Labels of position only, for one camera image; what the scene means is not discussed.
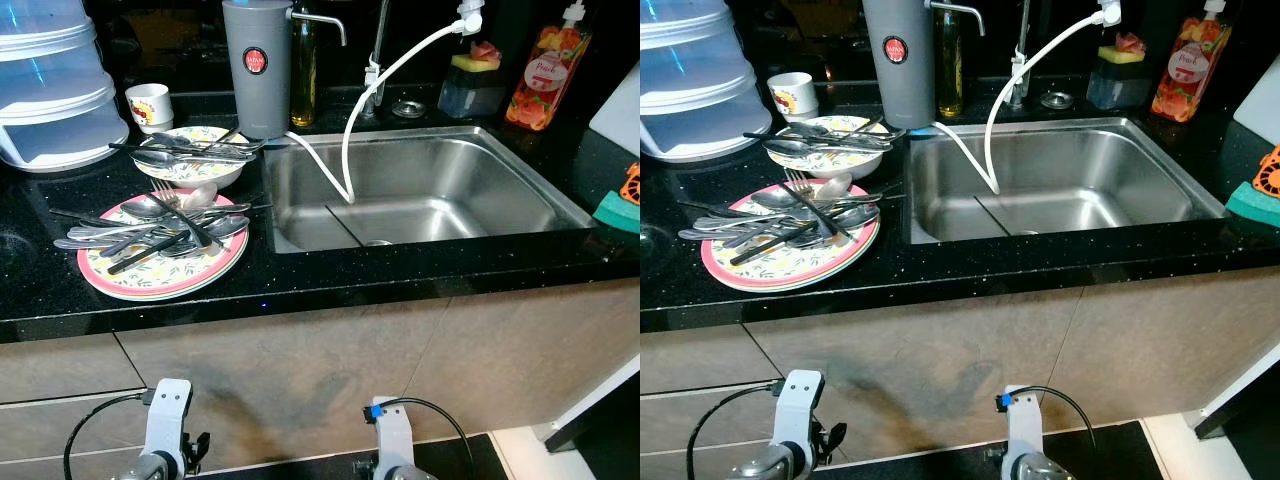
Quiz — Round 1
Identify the white board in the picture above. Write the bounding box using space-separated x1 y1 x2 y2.
588 62 641 156
1232 82 1280 146

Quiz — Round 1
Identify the pink rimmed patterned plate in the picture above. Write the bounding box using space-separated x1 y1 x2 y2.
700 177 881 293
77 180 250 303

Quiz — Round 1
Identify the lemon pattern bowl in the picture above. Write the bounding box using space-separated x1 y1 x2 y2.
133 125 251 191
762 115 891 181

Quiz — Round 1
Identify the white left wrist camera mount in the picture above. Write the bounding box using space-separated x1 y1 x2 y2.
140 378 193 471
770 370 826 466

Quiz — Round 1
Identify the translucent tiered plastic container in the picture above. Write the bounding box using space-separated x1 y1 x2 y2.
640 0 761 163
0 0 131 173

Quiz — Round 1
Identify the steel fork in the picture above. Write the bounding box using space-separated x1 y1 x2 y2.
783 168 853 241
175 128 269 153
150 178 216 249
810 117 908 143

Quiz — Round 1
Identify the stainless steel sink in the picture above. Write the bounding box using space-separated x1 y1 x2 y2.
902 117 1229 246
262 125 596 254

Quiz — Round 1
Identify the black chopstick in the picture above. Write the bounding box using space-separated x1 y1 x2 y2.
108 142 253 161
728 222 823 267
742 132 893 151
106 230 198 275

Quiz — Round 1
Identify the orange dish soap bottle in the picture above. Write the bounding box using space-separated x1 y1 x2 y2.
1150 0 1236 124
505 0 593 133

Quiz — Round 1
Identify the dark soap dispenser box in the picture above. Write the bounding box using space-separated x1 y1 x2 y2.
1085 60 1151 111
437 68 503 121

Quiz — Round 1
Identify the green sponge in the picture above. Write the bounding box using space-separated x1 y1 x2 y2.
1225 180 1280 229
590 190 641 236

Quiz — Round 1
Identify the grey water filter canister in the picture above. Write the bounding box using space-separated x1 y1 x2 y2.
221 0 294 141
862 0 936 131

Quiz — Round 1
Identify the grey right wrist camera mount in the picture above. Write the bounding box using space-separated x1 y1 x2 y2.
1003 385 1046 471
372 397 416 476

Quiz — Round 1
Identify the white water hose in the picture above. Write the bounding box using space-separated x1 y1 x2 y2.
285 0 486 204
930 0 1121 196

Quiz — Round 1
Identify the black cable with blue plug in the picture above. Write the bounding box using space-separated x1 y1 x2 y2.
995 385 1098 451
365 397 476 471

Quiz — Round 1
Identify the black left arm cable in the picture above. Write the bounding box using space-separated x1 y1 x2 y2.
63 392 153 480
685 383 783 480

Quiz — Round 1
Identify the glass oil bottle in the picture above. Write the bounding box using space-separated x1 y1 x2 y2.
933 5 963 119
290 0 319 129

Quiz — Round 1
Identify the white door edge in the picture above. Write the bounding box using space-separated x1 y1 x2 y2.
530 350 641 451
1190 342 1280 441

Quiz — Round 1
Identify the white cartoon print cup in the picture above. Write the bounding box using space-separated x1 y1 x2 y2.
767 72 819 123
125 83 174 134

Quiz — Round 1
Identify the chrome faucet pipe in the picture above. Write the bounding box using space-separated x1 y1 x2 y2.
362 0 393 119
1008 0 1036 109

